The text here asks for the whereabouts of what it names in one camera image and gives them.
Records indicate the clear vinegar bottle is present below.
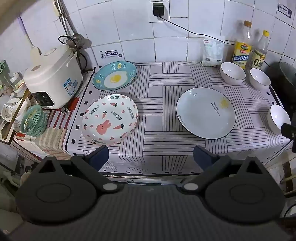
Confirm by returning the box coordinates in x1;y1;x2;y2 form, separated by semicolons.
250;30;270;70

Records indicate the black power adapter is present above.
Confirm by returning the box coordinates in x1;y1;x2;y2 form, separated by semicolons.
153;2;164;16

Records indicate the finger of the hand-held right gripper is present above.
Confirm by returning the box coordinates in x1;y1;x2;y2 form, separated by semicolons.
280;123;296;153

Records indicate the small wall sticker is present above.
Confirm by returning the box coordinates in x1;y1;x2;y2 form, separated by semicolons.
100;50;124;60

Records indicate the white sun print plate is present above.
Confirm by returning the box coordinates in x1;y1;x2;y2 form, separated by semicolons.
176;88;237;140

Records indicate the wooden spatula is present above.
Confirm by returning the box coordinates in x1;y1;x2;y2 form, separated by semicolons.
2;90;31;140

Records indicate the black rice cooker cord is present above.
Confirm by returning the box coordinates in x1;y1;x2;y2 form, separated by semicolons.
58;35;88;70

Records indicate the striped patterned tablecloth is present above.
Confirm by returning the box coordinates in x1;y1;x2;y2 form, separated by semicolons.
65;61;294;176

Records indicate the white salt bag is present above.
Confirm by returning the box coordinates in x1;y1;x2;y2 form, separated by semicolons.
202;36;226;67

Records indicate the green plastic basket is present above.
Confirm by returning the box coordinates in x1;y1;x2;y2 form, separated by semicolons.
21;104;48;137

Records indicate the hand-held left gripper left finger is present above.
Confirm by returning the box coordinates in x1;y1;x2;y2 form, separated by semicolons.
37;146;121;193

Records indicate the dark cooking pot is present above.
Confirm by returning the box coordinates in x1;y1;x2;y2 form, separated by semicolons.
264;61;296;109

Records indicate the white slotted strainer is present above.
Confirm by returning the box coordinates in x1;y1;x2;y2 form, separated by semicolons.
1;97;29;123

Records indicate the pink rabbit print plate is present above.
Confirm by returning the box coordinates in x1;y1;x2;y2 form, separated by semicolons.
82;95;139;146

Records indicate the white ribbed bowl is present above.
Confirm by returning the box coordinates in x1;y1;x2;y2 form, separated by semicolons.
268;104;291;135
220;62;246;85
249;68;271;90

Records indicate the white rice paddle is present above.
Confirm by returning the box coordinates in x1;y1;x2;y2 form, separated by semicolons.
24;32;42;62

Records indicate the white rice cooker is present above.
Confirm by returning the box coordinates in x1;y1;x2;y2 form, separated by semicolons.
23;44;84;110

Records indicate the dark framed wall sticker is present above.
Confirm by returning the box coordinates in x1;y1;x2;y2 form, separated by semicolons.
277;3;294;19

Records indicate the red striped cloth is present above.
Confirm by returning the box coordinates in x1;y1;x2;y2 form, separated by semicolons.
35;93;80;130

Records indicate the yellow cooking oil bottle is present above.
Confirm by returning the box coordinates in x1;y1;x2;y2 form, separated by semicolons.
232;20;252;69

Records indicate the white wall socket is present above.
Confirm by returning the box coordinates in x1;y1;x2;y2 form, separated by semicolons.
149;0;170;23

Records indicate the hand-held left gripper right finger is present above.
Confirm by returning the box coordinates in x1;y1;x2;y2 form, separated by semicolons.
180;145;263;194

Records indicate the blue fried egg plate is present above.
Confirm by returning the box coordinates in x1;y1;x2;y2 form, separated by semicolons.
93;62;138;91

